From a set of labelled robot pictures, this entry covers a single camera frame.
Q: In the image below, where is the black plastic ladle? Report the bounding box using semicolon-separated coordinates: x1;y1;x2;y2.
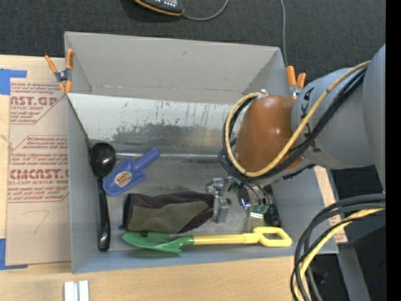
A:
88;142;117;252

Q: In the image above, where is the grey metal bin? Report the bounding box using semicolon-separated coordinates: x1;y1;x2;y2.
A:
64;31;340;275

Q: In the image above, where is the blue toy trowel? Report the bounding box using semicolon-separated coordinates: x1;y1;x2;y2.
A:
102;147;162;197

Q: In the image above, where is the olive and maroon cloth pouch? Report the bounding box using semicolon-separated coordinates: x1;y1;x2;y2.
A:
122;191;217;235

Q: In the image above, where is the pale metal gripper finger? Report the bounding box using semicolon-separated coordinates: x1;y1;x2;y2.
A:
205;177;234;224
236;187;265;233

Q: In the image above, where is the brown cardboard board red print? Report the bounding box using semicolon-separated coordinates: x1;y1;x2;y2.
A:
0;54;349;271

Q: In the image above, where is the green and yellow toy shovel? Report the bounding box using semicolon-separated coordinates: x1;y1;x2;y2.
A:
122;226;293;255

